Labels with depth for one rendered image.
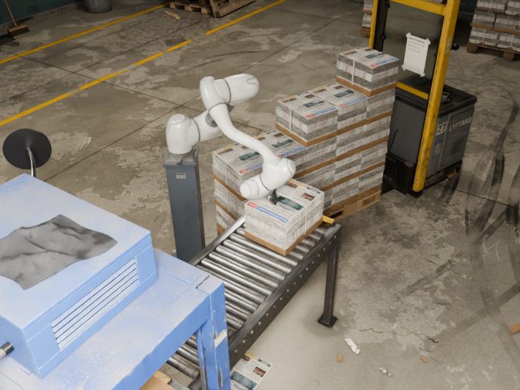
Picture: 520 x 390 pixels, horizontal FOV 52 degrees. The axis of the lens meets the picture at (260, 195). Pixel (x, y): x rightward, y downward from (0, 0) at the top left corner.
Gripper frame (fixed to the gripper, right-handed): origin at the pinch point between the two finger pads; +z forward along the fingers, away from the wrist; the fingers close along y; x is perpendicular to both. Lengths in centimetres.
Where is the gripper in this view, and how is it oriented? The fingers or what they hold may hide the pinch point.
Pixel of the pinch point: (285, 186)
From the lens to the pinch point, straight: 293.7
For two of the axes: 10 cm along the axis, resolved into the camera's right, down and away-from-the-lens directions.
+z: 5.0, -0.5, 8.6
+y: -2.4, 9.5, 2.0
